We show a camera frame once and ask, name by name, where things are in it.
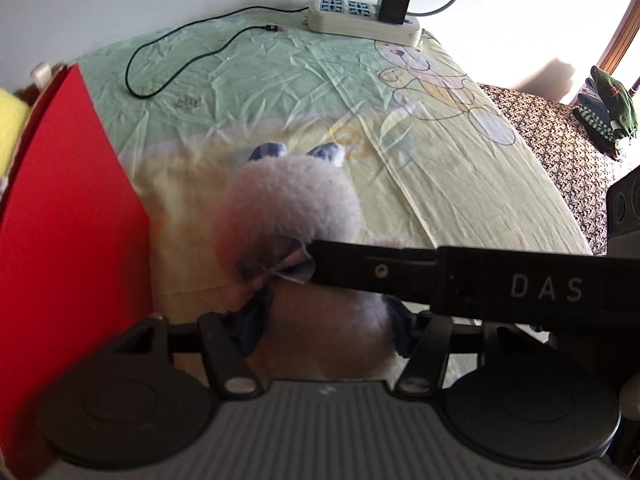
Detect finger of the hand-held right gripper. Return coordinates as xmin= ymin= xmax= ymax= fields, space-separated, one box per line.
xmin=307 ymin=240 xmax=443 ymax=307

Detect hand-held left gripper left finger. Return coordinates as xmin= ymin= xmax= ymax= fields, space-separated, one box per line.
xmin=107 ymin=300 xmax=273 ymax=401

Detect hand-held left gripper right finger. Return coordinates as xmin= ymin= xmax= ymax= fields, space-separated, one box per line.
xmin=385 ymin=302 xmax=556 ymax=398

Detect white bunny plush toy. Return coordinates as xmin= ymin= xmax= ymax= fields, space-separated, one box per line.
xmin=212 ymin=141 xmax=416 ymax=381

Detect red cardboard box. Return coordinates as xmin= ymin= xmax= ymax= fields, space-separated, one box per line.
xmin=0 ymin=62 xmax=153 ymax=480

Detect yellow tiger plush toy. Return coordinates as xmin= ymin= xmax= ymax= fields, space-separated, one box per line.
xmin=0 ymin=89 xmax=28 ymax=183

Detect green cartoon bed sheet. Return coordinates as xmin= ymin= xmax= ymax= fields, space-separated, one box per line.
xmin=75 ymin=12 xmax=596 ymax=381

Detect brown floral patterned blanket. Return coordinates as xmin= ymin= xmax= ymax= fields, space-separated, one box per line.
xmin=475 ymin=82 xmax=640 ymax=256

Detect green knit gloves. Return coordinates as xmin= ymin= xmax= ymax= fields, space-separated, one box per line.
xmin=572 ymin=66 xmax=640 ymax=161

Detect white power strip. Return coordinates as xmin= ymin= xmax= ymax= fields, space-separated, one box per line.
xmin=306 ymin=0 xmax=423 ymax=47

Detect wooden window frame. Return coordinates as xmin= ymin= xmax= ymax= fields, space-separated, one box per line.
xmin=597 ymin=0 xmax=640 ymax=77

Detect thin black charger cable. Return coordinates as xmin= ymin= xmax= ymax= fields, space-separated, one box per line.
xmin=125 ymin=0 xmax=413 ymax=100

